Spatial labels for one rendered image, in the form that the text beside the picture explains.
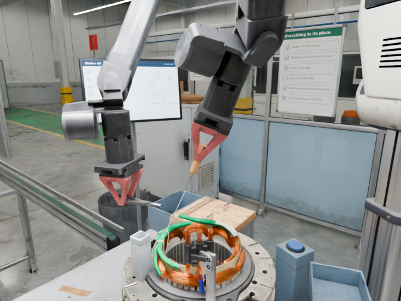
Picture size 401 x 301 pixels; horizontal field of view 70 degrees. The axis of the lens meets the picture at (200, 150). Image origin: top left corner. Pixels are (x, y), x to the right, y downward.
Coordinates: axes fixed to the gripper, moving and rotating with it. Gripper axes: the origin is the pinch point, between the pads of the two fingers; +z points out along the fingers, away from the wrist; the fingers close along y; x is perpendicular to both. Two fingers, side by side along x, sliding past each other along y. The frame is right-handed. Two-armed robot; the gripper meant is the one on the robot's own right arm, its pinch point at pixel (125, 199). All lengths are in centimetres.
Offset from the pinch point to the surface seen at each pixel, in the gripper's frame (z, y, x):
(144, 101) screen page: -11, -89, -43
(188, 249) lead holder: 0.0, 13.4, 20.2
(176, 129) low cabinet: 32, -215, -80
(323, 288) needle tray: 20.5, -8.5, 43.1
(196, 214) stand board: 16.3, -25.5, 7.5
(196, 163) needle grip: -9.9, 0.9, 17.5
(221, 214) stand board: 16.5, -27.9, 14.7
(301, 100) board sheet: 4, -229, 38
